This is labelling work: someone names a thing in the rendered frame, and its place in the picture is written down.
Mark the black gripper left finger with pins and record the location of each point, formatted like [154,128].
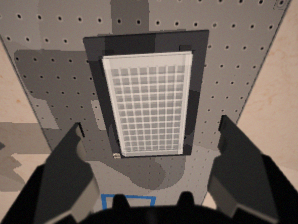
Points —
[63,190]

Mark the blue tape outline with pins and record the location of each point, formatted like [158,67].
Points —
[103,198]

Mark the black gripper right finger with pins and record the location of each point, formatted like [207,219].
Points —
[246,184]

